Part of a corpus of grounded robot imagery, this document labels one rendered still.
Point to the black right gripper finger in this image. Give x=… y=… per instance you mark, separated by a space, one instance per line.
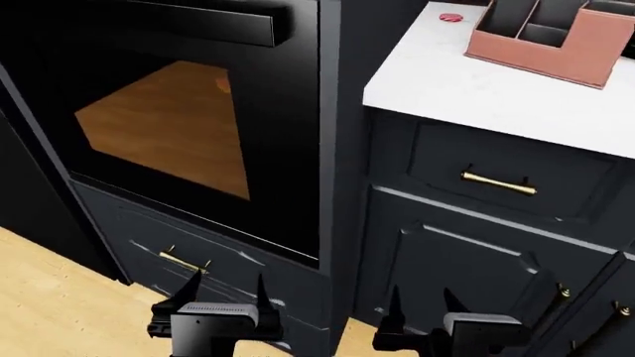
x=395 y=316
x=454 y=303

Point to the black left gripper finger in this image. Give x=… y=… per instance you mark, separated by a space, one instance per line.
x=261 y=294
x=191 y=290

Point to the dark panelled cabinet door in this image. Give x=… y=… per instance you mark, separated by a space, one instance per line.
x=471 y=267
x=607 y=327

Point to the small brass door knob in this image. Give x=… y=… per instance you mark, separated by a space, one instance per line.
x=622 y=308
x=564 y=290

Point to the dark tall oven cabinet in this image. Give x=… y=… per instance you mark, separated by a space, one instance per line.
x=349 y=148

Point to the black glass oven door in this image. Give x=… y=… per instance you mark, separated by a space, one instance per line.
x=198 y=111

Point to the dark drawer with raised panel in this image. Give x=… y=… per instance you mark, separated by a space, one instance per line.
x=506 y=163
x=213 y=238

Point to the dark base cabinet white top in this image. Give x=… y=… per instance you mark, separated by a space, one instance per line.
x=496 y=238

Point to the pink compartment organizer box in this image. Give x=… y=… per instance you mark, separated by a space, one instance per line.
x=546 y=41

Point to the small red round lid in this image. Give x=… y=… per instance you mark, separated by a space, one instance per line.
x=450 y=17

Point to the dark appliance edge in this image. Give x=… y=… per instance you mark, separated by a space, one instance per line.
x=629 y=48

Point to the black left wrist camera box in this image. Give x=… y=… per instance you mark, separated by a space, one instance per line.
x=213 y=329

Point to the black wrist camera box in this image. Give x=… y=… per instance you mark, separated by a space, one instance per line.
x=213 y=329
x=488 y=334

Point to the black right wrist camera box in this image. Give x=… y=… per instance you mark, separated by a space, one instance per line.
x=488 y=334

